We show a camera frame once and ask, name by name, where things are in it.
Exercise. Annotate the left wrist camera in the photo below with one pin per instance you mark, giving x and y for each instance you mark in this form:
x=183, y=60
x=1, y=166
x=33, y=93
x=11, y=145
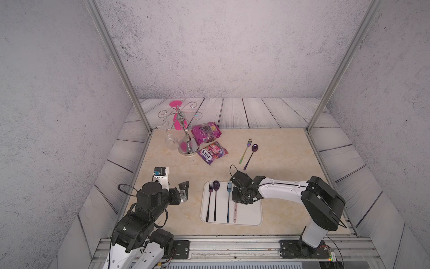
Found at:
x=160, y=175

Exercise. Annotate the pink wine glass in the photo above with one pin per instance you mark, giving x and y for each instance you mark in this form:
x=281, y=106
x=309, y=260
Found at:
x=180, y=122

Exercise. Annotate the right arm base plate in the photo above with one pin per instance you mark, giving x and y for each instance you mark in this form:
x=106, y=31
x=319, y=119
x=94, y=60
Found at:
x=297, y=249

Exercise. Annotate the magenta snack packet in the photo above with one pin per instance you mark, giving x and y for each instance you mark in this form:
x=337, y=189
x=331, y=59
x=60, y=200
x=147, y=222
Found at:
x=206, y=132

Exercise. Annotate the silver spoon pink handle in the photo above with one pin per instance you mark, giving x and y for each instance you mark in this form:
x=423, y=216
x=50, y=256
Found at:
x=235, y=212

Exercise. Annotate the right aluminium frame post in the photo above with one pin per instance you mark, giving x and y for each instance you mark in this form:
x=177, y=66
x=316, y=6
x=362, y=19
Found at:
x=344, y=63

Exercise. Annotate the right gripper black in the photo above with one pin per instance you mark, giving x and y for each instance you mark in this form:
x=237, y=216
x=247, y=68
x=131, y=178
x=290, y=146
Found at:
x=233, y=191

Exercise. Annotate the aluminium frame post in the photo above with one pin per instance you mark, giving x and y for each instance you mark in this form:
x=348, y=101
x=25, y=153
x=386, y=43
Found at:
x=344, y=63
x=115, y=57

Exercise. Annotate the dark purple fork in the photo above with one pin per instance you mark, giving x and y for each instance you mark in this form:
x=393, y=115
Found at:
x=210, y=189

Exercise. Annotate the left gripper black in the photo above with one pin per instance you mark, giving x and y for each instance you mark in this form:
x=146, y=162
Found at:
x=176, y=199

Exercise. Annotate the white square tray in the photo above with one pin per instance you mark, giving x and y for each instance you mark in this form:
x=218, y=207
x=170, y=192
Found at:
x=248, y=215

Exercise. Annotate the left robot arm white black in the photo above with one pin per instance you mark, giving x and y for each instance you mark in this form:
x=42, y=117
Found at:
x=137, y=241

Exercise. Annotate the silver glass holder stand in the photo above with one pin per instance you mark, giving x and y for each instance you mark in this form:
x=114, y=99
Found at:
x=188, y=145

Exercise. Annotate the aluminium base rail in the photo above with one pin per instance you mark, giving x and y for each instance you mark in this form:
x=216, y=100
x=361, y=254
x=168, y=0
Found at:
x=346, y=251

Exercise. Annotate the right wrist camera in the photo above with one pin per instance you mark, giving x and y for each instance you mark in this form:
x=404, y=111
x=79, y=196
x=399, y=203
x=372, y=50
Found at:
x=241, y=180

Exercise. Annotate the left aluminium frame post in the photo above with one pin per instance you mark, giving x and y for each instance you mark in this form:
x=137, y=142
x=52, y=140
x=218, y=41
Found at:
x=115, y=57

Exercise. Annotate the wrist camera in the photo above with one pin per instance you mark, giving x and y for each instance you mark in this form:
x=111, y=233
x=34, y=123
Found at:
x=160, y=175
x=241, y=180

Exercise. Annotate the purple candy packet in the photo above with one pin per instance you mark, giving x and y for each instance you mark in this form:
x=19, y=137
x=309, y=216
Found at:
x=212, y=152

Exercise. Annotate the clear wine glass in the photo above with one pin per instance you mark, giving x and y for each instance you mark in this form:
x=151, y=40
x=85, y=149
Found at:
x=170, y=140

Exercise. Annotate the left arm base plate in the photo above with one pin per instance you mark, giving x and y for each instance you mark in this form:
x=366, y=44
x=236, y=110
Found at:
x=177, y=250

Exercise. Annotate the blue fork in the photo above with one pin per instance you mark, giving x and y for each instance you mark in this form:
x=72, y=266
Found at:
x=229, y=189

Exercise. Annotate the dark purple spoon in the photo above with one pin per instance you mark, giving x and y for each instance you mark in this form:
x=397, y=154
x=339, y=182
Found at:
x=216, y=186

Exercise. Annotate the rainbow purple spoon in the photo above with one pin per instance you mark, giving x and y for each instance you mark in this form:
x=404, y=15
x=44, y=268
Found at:
x=255, y=148

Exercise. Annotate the rainbow green fork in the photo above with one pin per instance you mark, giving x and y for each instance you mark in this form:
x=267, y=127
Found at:
x=249, y=143

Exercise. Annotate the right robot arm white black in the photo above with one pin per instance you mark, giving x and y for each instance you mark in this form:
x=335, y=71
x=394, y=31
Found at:
x=324, y=205

